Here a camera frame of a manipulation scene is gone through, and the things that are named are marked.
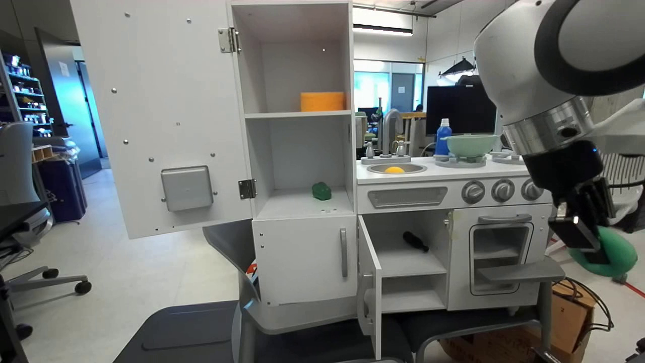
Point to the orange block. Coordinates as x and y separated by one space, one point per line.
324 102

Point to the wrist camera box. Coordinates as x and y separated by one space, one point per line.
572 234

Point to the grey stove knob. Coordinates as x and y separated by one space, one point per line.
503 190
474 193
533 190

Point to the grey stove burner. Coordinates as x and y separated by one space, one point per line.
445 162
505 157

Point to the white tall cabinet door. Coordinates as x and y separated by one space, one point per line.
169 102

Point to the green ball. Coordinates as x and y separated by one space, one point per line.
616 255

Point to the pale green bowl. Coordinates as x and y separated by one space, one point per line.
473 145

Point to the brown cardboard box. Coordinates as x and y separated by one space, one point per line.
567 316

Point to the grey back office chair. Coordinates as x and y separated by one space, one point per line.
18 162

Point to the white small cabinet door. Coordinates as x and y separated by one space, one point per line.
367 283

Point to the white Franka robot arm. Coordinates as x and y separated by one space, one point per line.
525 61

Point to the small green toy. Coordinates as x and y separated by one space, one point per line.
322 190

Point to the white toy kitchen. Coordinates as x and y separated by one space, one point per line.
304 153

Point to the cluttered storage shelf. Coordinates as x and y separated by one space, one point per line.
23 88

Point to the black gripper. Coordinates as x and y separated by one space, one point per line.
572 178

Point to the grey toy faucet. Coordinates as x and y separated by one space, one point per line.
402 149

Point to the blue bottle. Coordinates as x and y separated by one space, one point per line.
445 137

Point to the small black toy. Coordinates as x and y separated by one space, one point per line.
417 241

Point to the dark blue bin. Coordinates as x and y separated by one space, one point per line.
62 189

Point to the white toy oven door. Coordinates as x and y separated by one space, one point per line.
462 255

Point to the black monitor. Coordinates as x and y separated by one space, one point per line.
465 107

